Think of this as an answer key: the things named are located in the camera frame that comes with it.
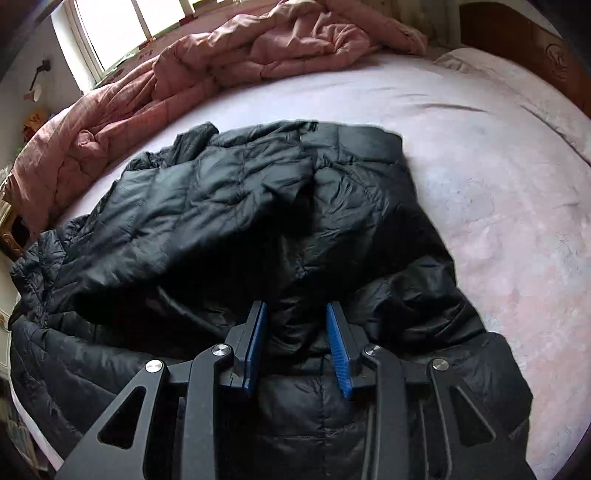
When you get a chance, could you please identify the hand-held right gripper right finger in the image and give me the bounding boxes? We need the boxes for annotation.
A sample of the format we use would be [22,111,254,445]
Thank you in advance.
[325,302,539,480]

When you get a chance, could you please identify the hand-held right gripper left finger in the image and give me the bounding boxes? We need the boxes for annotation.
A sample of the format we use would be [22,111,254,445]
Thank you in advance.
[55,301,269,480]

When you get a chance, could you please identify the black puffer jacket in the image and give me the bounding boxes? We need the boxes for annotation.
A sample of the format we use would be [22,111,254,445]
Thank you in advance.
[8,119,534,480]

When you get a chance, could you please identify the white cabinet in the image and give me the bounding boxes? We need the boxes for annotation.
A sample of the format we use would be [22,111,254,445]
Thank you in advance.
[0,291,21,374]

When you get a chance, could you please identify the carved wooden side table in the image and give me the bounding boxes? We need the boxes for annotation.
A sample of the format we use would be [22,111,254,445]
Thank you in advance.
[0,185,28,259]

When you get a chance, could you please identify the pink quilt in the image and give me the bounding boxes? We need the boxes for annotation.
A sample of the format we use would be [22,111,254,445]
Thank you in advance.
[9,0,428,241]

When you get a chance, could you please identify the pale pink pillow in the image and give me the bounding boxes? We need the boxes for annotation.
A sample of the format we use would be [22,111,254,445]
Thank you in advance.
[434,46,591,167]

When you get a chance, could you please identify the floral print curtain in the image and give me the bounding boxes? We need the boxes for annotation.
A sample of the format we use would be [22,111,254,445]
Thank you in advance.
[388,0,462,47]

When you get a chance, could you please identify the white framed window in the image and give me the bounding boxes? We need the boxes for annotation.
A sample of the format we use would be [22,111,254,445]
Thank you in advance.
[51,0,278,88]

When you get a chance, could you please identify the wooden bed headboard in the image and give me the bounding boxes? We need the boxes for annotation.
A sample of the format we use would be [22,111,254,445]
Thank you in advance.
[459,0,591,104]

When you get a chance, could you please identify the wall lamp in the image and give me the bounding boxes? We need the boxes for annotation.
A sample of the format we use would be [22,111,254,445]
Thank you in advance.
[24,58,51,102]

